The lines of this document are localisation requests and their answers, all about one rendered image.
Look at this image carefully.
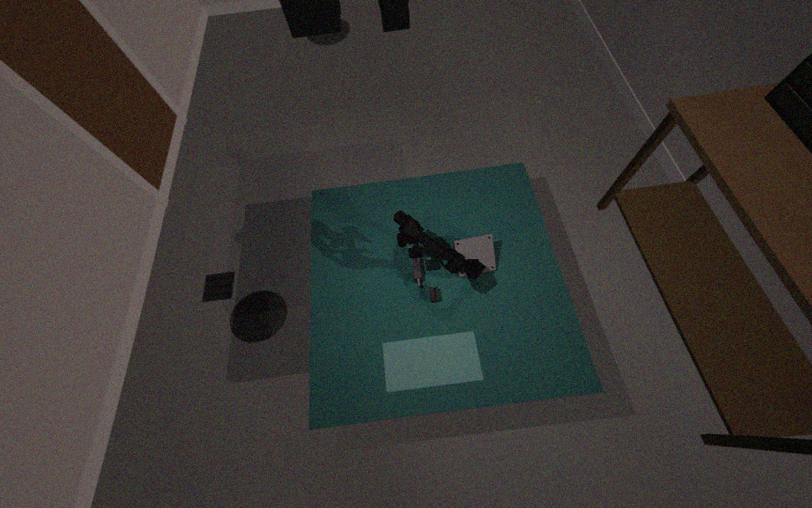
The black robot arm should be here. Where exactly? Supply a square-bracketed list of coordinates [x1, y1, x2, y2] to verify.
[393, 210, 485, 280]

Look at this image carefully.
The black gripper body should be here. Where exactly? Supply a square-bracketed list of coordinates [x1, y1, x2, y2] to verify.
[408, 236, 423, 258]

